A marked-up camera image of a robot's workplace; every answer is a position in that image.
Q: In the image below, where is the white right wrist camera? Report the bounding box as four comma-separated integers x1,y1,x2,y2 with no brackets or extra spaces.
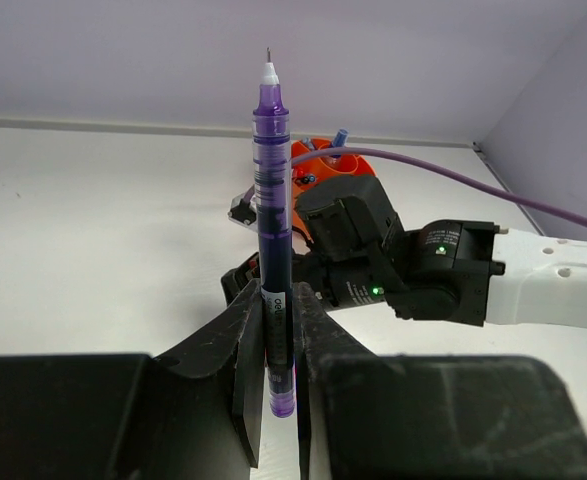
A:
227,186,258,232

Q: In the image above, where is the purple gel pen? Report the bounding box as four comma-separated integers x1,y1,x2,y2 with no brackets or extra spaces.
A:
253,50,295,418

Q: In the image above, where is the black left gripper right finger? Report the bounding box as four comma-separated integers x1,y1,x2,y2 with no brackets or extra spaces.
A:
292,281,587,480

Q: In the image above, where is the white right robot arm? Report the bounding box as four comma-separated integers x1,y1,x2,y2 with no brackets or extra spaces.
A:
292,175,587,329

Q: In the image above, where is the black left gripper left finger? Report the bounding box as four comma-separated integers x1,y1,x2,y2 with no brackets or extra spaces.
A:
0,282,264,479

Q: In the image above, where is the orange round organizer container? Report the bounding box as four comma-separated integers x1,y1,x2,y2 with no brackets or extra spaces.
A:
290,139,377,246

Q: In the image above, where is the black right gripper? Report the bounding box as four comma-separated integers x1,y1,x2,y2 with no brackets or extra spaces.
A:
221,249,409,311

